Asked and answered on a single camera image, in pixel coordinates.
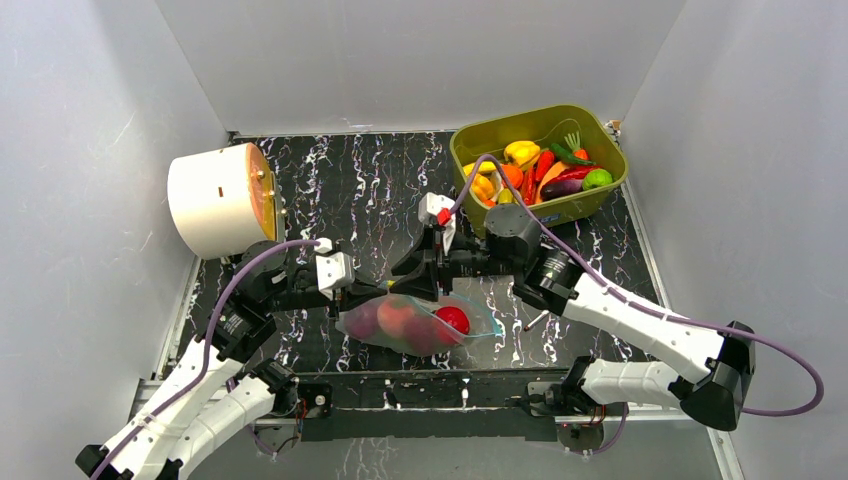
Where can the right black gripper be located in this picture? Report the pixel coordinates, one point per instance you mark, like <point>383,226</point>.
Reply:
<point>439,266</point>

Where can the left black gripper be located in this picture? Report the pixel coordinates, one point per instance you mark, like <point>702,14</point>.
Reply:
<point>342,297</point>

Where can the red toy apple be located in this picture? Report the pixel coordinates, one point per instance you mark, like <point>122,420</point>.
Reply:
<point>454,317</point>

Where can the pink toy peach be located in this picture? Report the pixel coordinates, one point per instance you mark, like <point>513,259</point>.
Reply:
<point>392,315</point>

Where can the clear zip top bag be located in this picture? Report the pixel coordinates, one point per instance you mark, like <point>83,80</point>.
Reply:
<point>482,321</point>

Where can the purple toy onion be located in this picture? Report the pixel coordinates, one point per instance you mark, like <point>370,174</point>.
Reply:
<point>361,323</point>

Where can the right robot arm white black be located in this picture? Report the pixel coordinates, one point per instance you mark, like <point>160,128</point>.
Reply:
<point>704,373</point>

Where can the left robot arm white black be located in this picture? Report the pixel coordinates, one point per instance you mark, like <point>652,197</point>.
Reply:
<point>208,397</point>

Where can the yellow toy bell pepper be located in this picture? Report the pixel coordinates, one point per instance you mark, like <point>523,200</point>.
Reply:
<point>522,154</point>
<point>483,189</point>

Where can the white cylindrical appliance orange lid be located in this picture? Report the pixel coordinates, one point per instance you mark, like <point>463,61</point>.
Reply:
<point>224,201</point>

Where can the red white marker pen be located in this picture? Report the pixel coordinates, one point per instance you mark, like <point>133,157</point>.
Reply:
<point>542,317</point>

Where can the orange toy tangerine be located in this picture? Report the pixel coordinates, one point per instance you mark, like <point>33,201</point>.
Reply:
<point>512,176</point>

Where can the dark purple toy eggplant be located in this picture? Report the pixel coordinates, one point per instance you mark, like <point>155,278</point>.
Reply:
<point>560,188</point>

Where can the olive green plastic bin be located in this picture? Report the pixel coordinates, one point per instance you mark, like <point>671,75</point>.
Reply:
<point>478,149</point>

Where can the red toy chili pepper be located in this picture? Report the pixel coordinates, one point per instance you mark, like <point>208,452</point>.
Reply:
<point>576,173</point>

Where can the lime green toy fruit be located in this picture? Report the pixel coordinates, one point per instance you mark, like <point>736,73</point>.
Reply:
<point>597,178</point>

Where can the orange toy carrot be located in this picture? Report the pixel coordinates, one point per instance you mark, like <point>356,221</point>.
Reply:
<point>574,143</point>

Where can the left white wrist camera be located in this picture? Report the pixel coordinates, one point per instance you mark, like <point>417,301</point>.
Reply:
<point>334,268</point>

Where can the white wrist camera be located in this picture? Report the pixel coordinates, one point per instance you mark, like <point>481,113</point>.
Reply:
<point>435,210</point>
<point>334,268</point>

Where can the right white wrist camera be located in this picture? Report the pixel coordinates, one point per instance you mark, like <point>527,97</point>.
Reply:
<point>435,210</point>

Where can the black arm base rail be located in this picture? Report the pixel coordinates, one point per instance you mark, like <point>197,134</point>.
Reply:
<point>444,404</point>

